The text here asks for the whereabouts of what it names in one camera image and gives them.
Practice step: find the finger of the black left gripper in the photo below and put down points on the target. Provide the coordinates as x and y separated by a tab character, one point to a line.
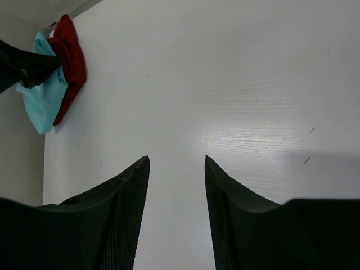
29	69

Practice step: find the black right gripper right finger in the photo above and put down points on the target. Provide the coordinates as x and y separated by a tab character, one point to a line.
251	232

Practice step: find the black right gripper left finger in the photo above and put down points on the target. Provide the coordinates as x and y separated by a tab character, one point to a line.
97	229

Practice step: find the teal t shirt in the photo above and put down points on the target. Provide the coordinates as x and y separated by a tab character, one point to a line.
43	101

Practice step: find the aluminium table edge rail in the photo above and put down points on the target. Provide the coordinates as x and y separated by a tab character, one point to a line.
70	8

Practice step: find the red folded t shirt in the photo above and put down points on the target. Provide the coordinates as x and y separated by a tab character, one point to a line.
66	46

